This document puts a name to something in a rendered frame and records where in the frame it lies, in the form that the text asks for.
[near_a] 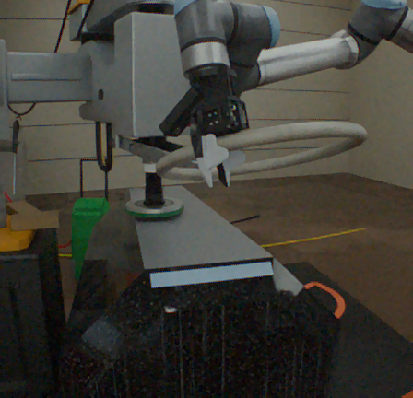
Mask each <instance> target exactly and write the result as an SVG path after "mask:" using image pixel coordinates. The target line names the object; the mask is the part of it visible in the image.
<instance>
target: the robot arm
mask: <svg viewBox="0 0 413 398"><path fill-rule="evenodd" d="M406 4H407V0H361V2H360V4H359V5H358V7H357V9H356V11H355V13H354V14H353V16H352V17H351V20H350V21H349V23H348V24H347V25H346V27H344V28H343V29H342V30H341V31H340V32H338V33H336V34H332V35H331V36H330V37H329V38H328V39H327V40H323V41H311V42H306V43H303V44H299V43H298V44H293V45H289V46H285V47H280V48H276V49H273V48H274V47H275V46H276V45H277V43H278V40H279V33H280V22H279V18H278V15H277V12H276V11H275V10H274V9H272V8H270V7H267V6H262V5H259V4H256V5H253V4H245V3H239V2H231V1H224V0H175V1H174V5H173V7H174V20H175V21H176V28H177V32H178V38H179V43H180V48H179V50H180V58H181V64H182V70H183V77H184V78H185V79H187V80H190V85H191V86H192V87H191V88H190V90H188V91H187V92H186V93H185V94H184V96H183V97H182V98H181V100H180V101H179V102H178V103H177V104H176V106H175V107H174V108H172V109H171V112H170V113H169V114H168V116H167V117H166V118H165V119H164V120H163V122H162V123H161V124H160V125H159V128H160V130H161V132H162V133H163V134H164V135H165V136H169V137H179V136H180V135H181V134H182V131H183V130H184V129H185V128H186V127H187V125H188V124H190V139H191V144H192V148H193V152H194V156H195V157H196V159H197V163H198V166H199V169H200V171H201V173H202V176H203V178H204V180H205V182H206V185H207V186H208V187H210V188H211V187H213V176H212V172H211V170H212V169H214V168H215V166H216V168H217V170H218V178H219V179H220V182H221V183H222V184H224V185H225V186H226V187H230V170H232V169H234V168H236V167H239V165H240V164H242V163H243V162H244V161H245V160H246V156H245V153H244V152H243V151H241V150H240V149H235V150H231V151H230V152H228V149H227V148H225V147H220V146H218V145H217V139H216V138H218V137H221V136H225V135H227V134H233V133H238V132H241V131H242V130H245V129H248V128H250V126H249V121H248V115H247V109H246V103H245V101H242V100H241V99H240V97H241V94H242V93H243V92H245V91H249V90H252V89H255V88H258V87H261V86H264V85H268V84H271V83H275V82H278V81H281V80H288V79H292V78H294V77H298V76H303V75H307V74H310V73H313V72H320V71H323V70H326V69H329V68H333V67H335V68H337V69H340V70H347V69H349V68H351V67H354V66H355V65H357V64H360V63H361V62H362V61H363V60H364V59H366V58H367V57H368V56H369V55H370V54H371V53H372V52H373V51H374V50H375V49H376V47H377V46H378V44H379V43H380V42H381V41H382V39H385V40H387V41H390V42H392V43H394V44H395V45H396V46H398V47H400V48H402V49H404V50H405V51H407V52H408V53H411V54H413V10H412V9H410V7H409V6H406ZM263 49H264V50H263ZM235 102H240V103H235ZM243 110H244V112H245V118H246V123H245V119H244V113H243Z"/></svg>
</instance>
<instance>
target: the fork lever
mask: <svg viewBox="0 0 413 398"><path fill-rule="evenodd" d="M119 140H120V148H121V149H122V150H125V151H127V152H129V153H132V154H134V155H136V156H138V157H141V158H143V159H147V160H149V161H151V162H154V163H156V164H157V162H158V161H159V160H160V159H161V158H164V157H165V156H167V155H169V154H170V153H172V152H174V151H177V149H180V148H183V147H185V146H184V145H181V144H177V143H173V142H171V141H168V140H167V141H166V142H165V143H166V151H163V150H159V149H157V148H155V147H154V146H150V145H147V144H144V143H140V142H138V138H137V139H130V138H127V137H124V136H121V135H119ZM175 169H199V166H198V163H197V160H193V161H190V162H186V163H184V164H182V165H178V167H176V168H175Z"/></svg>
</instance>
